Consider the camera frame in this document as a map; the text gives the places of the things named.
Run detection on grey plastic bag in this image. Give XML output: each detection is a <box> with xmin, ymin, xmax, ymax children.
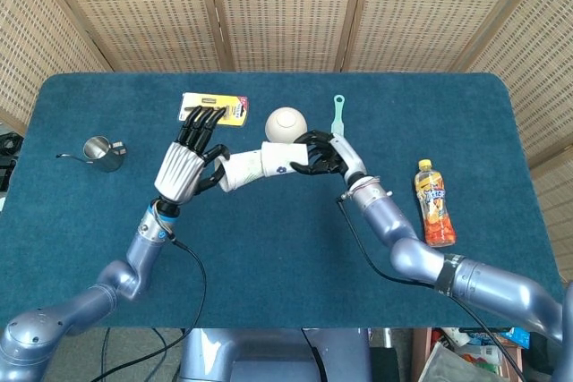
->
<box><xmin>423</xmin><ymin>340</ymin><xmax>487</xmax><ymax>382</ymax></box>

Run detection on razor in yellow blister pack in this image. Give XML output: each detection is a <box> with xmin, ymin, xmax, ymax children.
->
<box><xmin>177</xmin><ymin>91</ymin><xmax>250</xmax><ymax>129</ymax></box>

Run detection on orange drink bottle yellow cap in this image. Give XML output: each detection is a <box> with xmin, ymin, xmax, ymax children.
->
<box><xmin>414</xmin><ymin>158</ymin><xmax>458</xmax><ymax>248</ymax></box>

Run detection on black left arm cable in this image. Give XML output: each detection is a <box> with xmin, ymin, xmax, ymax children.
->
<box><xmin>96</xmin><ymin>236</ymin><xmax>209</xmax><ymax>382</ymax></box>

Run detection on plain white paper cup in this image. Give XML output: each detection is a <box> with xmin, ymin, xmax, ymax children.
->
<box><xmin>213</xmin><ymin>151</ymin><xmax>266</xmax><ymax>194</ymax></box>

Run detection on brown wooden box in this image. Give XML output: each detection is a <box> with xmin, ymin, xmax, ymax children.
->
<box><xmin>410</xmin><ymin>327</ymin><xmax>434</xmax><ymax>382</ymax></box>

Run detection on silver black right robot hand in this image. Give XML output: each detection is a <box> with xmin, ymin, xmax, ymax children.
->
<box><xmin>289</xmin><ymin>130</ymin><xmax>367</xmax><ymax>187</ymax></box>

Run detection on colourful snack packets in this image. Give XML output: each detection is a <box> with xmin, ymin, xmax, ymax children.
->
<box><xmin>440</xmin><ymin>327</ymin><xmax>532</xmax><ymax>368</ymax></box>

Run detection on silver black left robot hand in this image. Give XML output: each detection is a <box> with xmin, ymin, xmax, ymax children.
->
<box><xmin>154</xmin><ymin>106</ymin><xmax>232</xmax><ymax>205</ymax></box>

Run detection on black equipment beside table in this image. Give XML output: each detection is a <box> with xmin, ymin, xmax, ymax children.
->
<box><xmin>0</xmin><ymin>131</ymin><xmax>24</xmax><ymax>191</ymax></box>

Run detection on thin blue floor cable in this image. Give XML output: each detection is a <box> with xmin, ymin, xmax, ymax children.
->
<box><xmin>100</xmin><ymin>327</ymin><xmax>112</xmax><ymax>382</ymax></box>

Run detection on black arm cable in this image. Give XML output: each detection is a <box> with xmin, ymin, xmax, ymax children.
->
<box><xmin>336</xmin><ymin>196</ymin><xmax>527</xmax><ymax>382</ymax></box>
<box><xmin>96</xmin><ymin>236</ymin><xmax>209</xmax><ymax>382</ymax></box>

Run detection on blue felt table mat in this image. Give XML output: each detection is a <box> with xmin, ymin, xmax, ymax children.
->
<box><xmin>0</xmin><ymin>72</ymin><xmax>566</xmax><ymax>330</ymax></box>

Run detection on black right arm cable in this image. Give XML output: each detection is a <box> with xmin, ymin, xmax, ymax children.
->
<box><xmin>336</xmin><ymin>196</ymin><xmax>527</xmax><ymax>382</ymax></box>

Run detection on grey-blue robot torso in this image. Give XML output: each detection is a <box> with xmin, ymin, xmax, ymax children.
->
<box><xmin>177</xmin><ymin>327</ymin><xmax>373</xmax><ymax>382</ymax></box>

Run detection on white round bowl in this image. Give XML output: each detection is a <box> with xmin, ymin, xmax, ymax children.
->
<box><xmin>265</xmin><ymin>106</ymin><xmax>309</xmax><ymax>145</ymax></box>

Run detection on woven bamboo screen panel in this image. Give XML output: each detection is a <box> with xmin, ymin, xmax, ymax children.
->
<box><xmin>204</xmin><ymin>0</ymin><xmax>372</xmax><ymax>73</ymax></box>
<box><xmin>463</xmin><ymin>0</ymin><xmax>573</xmax><ymax>293</ymax></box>
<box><xmin>342</xmin><ymin>0</ymin><xmax>543</xmax><ymax>73</ymax></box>
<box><xmin>0</xmin><ymin>0</ymin><xmax>114</xmax><ymax>132</ymax></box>
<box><xmin>33</xmin><ymin>0</ymin><xmax>235</xmax><ymax>73</ymax></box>

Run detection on steel gooseneck pour-over kettle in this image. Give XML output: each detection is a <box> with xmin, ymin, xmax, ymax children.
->
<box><xmin>56</xmin><ymin>134</ymin><xmax>128</xmax><ymax>174</ymax></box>

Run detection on black floor cable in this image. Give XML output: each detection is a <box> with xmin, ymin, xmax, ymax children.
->
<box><xmin>150</xmin><ymin>327</ymin><xmax>185</xmax><ymax>359</ymax></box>

